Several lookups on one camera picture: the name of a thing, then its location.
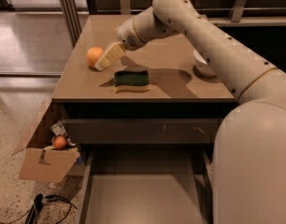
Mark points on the open middle drawer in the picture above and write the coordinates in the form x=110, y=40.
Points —
x=146, y=186

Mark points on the white ceramic bowl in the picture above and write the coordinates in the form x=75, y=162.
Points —
x=202, y=65

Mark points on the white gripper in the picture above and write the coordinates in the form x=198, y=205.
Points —
x=126, y=34

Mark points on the closed top drawer front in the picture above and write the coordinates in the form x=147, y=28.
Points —
x=141, y=131

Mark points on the cardboard box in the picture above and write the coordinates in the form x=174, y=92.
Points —
x=41, y=161

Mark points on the orange fruit in box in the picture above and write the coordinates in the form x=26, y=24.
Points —
x=60, y=142

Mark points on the crumpled wrapper in box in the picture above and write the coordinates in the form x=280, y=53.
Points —
x=59, y=130

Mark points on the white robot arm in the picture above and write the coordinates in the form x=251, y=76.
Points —
x=249, y=157

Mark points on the grey drawer cabinet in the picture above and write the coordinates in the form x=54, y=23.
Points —
x=176, y=91

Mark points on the orange fruit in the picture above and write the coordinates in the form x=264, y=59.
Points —
x=93, y=54
x=60, y=142

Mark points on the green and yellow sponge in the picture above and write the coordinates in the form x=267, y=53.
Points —
x=134, y=81

